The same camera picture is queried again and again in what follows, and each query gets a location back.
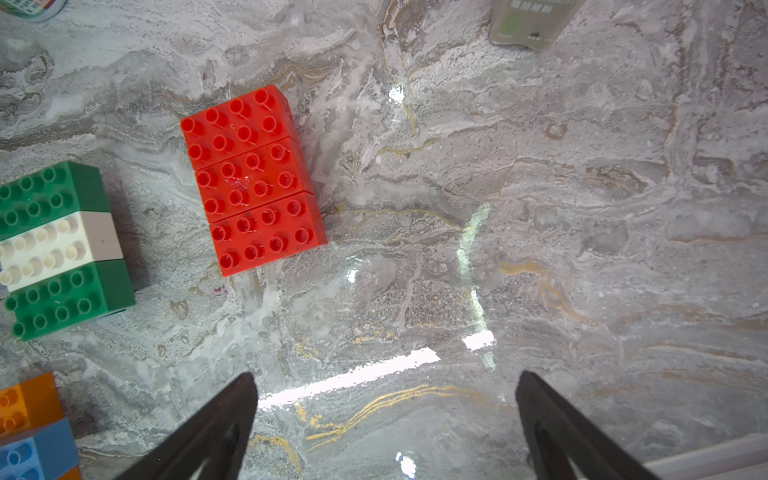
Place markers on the red lego brick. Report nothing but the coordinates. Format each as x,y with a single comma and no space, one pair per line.
252,179
268,233
239,125

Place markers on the light blue small lego brick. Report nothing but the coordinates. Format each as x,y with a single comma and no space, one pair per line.
46,452

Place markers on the orange lego brick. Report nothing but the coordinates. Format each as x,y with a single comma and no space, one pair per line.
72,474
30,404

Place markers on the green lego brick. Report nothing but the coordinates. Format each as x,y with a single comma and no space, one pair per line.
94,290
48,194

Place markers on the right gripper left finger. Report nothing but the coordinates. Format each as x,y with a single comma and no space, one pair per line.
209,445

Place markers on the small green white-lid cup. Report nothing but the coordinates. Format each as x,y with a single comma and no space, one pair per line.
35,11

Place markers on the orange lego brick front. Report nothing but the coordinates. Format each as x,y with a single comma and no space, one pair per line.
72,474

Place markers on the red lego brick front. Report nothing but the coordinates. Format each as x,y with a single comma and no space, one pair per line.
268,233

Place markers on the blue lego brick front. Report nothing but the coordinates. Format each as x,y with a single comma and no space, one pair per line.
114,313

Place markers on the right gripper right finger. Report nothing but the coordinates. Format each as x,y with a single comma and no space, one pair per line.
560,438

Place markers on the black-lid grey jar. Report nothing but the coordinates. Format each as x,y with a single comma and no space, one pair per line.
535,24

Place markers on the white lego brick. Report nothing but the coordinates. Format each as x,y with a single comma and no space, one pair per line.
57,247

